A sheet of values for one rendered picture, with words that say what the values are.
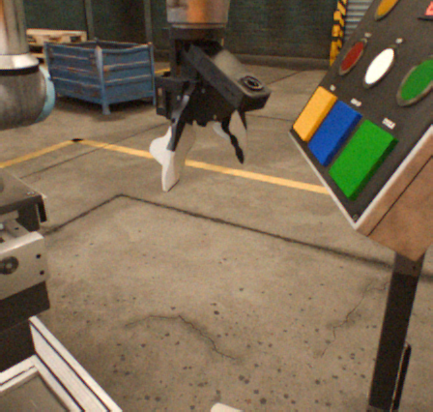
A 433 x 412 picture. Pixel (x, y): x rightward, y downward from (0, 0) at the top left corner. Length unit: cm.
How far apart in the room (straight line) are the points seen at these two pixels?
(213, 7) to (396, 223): 31
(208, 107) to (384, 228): 26
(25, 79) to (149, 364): 107
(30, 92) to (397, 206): 72
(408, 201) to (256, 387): 119
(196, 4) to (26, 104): 50
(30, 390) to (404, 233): 112
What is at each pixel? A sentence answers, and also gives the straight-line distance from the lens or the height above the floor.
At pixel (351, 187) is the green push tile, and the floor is 99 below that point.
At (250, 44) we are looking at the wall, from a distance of 900.
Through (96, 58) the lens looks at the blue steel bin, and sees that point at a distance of 499.
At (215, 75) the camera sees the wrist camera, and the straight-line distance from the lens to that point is 52.
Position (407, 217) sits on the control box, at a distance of 45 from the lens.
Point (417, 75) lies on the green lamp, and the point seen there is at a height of 109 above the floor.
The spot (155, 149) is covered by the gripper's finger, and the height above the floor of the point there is 98.
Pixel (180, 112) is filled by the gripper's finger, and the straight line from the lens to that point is 53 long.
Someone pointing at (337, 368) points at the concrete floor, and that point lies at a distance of 165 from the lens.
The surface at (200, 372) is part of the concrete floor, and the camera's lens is 159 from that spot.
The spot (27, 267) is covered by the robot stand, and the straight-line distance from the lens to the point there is 85.
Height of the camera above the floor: 116
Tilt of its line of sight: 24 degrees down
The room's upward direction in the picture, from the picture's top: straight up
